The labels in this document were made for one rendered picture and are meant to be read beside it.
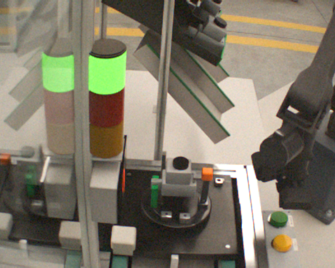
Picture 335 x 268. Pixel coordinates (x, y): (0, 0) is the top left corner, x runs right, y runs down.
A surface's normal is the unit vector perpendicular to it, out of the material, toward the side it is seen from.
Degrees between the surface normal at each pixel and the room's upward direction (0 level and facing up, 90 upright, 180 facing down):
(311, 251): 0
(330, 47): 55
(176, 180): 90
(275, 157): 89
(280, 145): 89
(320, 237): 0
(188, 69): 90
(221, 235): 0
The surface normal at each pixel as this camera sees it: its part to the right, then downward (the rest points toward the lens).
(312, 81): -0.44, -0.29
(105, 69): 0.08, 0.59
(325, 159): -0.72, 0.37
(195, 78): -0.19, 0.56
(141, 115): 0.07, -0.81
